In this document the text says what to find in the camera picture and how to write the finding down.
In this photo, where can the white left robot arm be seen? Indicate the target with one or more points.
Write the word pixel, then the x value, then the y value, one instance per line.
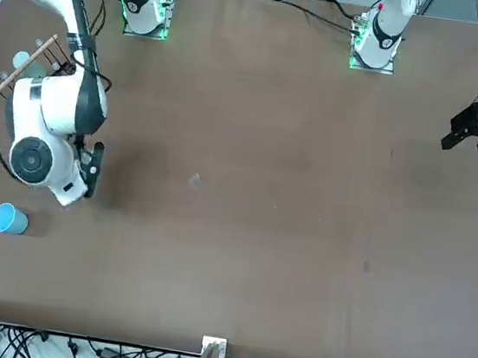
pixel 386 27

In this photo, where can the blue plastic cup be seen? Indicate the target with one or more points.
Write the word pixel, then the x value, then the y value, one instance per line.
pixel 7 220

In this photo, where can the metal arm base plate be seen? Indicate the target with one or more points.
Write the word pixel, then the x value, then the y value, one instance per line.
pixel 168 13
pixel 353 49

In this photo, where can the pale green plastic cup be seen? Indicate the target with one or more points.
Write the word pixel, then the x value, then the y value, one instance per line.
pixel 20 59

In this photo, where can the white post bracket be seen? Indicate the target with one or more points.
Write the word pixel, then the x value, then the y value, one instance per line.
pixel 214 343

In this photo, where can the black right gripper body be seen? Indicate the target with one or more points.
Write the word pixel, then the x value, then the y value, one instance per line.
pixel 93 170

